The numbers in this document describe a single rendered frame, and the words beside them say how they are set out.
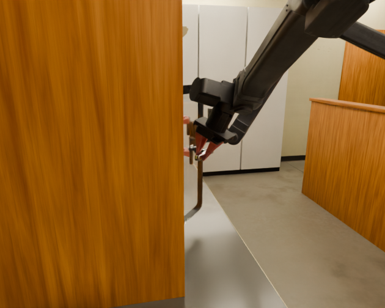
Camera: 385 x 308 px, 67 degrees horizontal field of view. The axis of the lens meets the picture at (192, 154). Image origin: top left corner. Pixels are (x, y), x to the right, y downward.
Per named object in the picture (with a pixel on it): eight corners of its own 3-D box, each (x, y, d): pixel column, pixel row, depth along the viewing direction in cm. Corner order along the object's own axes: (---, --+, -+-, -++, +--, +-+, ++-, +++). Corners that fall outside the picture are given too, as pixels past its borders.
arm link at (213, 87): (255, 112, 65) (260, 76, 66) (211, 98, 60) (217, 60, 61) (225, 121, 76) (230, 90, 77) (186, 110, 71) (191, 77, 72)
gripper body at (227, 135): (223, 145, 73) (237, 120, 70) (191, 125, 76) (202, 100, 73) (232, 140, 79) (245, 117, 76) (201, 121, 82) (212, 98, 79)
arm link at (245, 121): (311, 30, 85) (309, 34, 95) (293, 21, 86) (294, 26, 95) (234, 149, 102) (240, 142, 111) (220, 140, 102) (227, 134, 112)
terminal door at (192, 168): (145, 256, 71) (136, 88, 60) (200, 207, 97) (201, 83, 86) (147, 257, 71) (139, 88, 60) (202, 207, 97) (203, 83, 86)
